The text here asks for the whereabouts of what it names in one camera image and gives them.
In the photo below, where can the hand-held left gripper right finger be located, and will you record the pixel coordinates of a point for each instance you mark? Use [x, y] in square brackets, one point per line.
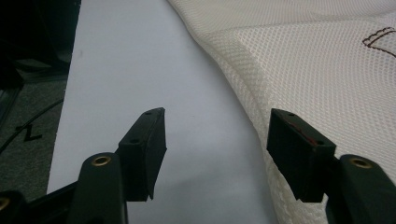
[299, 155]

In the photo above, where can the white mesh laundry bag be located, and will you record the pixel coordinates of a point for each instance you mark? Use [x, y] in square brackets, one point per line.
[311, 62]

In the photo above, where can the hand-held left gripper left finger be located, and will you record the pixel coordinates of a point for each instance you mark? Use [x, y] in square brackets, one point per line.
[143, 155]

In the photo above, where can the dark furniture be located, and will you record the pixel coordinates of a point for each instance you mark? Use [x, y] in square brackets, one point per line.
[37, 31]

